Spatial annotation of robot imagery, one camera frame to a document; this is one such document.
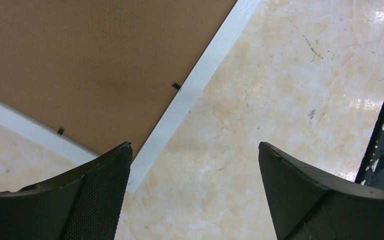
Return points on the brown frame backing board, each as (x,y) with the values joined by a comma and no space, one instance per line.
(101,70)

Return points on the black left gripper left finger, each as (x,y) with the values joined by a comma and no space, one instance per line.
(83,203)

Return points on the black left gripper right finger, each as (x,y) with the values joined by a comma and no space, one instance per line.
(307,203)

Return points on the white picture frame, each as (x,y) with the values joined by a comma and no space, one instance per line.
(202,72)

